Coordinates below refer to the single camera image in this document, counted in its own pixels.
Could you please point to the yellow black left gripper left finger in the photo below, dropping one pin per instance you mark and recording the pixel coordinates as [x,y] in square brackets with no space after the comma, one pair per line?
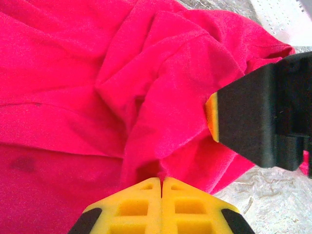
[156,214]

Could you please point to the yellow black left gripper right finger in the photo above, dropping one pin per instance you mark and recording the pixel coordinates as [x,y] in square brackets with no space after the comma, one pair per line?
[168,214]

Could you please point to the red t-shirt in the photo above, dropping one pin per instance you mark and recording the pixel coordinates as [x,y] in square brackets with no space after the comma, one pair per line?
[73,73]

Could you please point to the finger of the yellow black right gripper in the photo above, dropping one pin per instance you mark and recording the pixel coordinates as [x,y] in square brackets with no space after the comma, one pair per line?
[243,117]

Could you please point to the white perforated plastic basket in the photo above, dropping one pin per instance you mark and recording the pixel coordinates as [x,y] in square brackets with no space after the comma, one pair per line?
[275,22]

